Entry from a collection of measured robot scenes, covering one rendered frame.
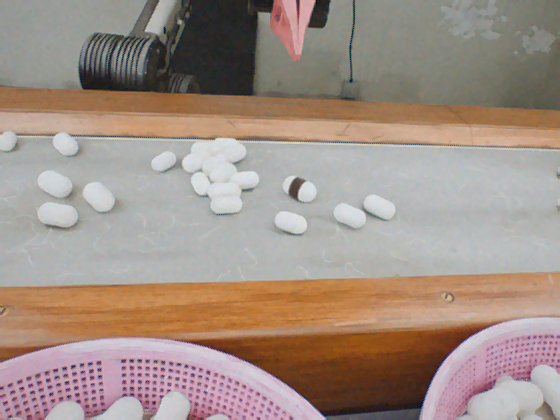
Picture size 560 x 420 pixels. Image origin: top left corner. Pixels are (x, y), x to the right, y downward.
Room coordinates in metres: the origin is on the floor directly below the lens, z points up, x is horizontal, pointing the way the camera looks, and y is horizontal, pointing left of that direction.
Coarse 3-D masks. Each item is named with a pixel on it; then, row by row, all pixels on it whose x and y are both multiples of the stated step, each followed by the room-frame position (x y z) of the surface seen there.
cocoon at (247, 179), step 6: (234, 174) 0.43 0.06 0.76; (240, 174) 0.44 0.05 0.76; (246, 174) 0.44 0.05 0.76; (252, 174) 0.44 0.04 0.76; (234, 180) 0.43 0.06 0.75; (240, 180) 0.43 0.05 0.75; (246, 180) 0.43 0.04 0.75; (252, 180) 0.43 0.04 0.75; (258, 180) 0.44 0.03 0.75; (240, 186) 0.43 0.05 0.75; (246, 186) 0.43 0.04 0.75; (252, 186) 0.43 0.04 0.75
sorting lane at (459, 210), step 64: (0, 192) 0.38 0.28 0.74; (128, 192) 0.40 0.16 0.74; (192, 192) 0.42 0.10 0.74; (256, 192) 0.43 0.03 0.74; (320, 192) 0.45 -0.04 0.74; (384, 192) 0.46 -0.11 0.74; (448, 192) 0.48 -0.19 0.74; (512, 192) 0.50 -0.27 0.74; (0, 256) 0.29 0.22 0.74; (64, 256) 0.29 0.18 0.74; (128, 256) 0.30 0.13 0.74; (192, 256) 0.31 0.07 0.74; (256, 256) 0.32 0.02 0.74; (320, 256) 0.33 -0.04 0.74; (384, 256) 0.34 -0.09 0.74; (448, 256) 0.35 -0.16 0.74; (512, 256) 0.37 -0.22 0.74
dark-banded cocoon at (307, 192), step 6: (288, 180) 0.43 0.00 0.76; (288, 186) 0.43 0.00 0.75; (306, 186) 0.42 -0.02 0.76; (312, 186) 0.42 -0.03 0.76; (300, 192) 0.42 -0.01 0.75; (306, 192) 0.42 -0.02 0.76; (312, 192) 0.42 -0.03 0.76; (300, 198) 0.42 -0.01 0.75; (306, 198) 0.42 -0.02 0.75; (312, 198) 0.42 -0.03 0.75
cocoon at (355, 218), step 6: (342, 204) 0.40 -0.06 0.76; (336, 210) 0.39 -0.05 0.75; (342, 210) 0.39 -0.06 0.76; (348, 210) 0.39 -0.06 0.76; (354, 210) 0.39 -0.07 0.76; (360, 210) 0.39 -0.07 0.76; (336, 216) 0.39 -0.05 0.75; (342, 216) 0.39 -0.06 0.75; (348, 216) 0.38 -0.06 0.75; (354, 216) 0.38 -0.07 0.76; (360, 216) 0.38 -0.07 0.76; (342, 222) 0.39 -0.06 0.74; (348, 222) 0.38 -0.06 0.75; (354, 222) 0.38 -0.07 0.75; (360, 222) 0.38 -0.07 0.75; (354, 228) 0.38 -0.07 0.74
